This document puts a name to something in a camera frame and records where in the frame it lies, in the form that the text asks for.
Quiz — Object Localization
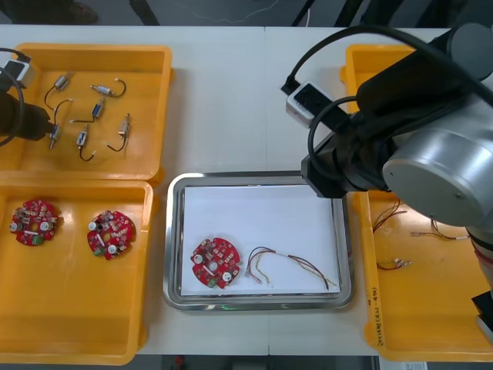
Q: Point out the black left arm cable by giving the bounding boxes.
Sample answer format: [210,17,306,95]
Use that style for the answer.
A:
[0,46,32,147]

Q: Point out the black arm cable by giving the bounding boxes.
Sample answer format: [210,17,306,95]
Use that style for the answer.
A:
[0,46,32,147]
[279,23,493,178]

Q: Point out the red yellow white wire harness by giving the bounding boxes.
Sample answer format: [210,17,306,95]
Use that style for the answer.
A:
[245,246,340,290]

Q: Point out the black stand leg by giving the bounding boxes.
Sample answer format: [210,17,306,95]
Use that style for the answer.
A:
[129,0,161,26]
[290,0,320,27]

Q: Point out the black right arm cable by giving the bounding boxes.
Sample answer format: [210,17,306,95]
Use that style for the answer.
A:
[279,23,493,178]

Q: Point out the white floor cable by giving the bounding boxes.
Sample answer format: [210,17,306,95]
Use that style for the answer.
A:
[194,0,280,22]

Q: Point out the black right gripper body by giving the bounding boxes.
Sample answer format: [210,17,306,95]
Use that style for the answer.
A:
[301,133,390,200]

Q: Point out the white paper sheet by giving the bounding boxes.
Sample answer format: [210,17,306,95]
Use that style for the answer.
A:
[179,184,342,297]

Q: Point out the red green-yellow wire harness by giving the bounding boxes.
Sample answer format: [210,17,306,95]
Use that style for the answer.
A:
[410,217,471,244]

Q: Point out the round red circuit board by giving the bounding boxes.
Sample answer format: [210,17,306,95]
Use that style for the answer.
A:
[86,209,137,261]
[9,197,62,247]
[190,235,243,289]

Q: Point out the pale grey wrist camera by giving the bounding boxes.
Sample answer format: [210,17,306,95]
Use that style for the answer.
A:
[0,58,39,89]
[285,79,333,129]

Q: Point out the yellow-orange plastic bin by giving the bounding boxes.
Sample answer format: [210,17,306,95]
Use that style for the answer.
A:
[338,43,419,116]
[352,190,493,362]
[0,42,174,182]
[0,179,155,366]

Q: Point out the metal solenoid with black cable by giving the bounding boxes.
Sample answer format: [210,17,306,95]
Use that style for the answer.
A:
[43,71,75,113]
[69,98,106,124]
[106,113,132,152]
[75,123,97,162]
[89,78,128,98]
[48,99,75,150]

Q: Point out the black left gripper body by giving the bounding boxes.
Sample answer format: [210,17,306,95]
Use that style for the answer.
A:
[0,90,39,143]

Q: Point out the pale grey left wrist camera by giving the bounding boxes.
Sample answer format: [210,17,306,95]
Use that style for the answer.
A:
[0,58,39,89]

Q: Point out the pale grey right wrist camera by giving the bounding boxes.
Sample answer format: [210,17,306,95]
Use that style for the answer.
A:
[285,79,333,129]

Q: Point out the steel tray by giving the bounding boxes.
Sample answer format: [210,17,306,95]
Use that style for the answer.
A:
[162,170,354,312]

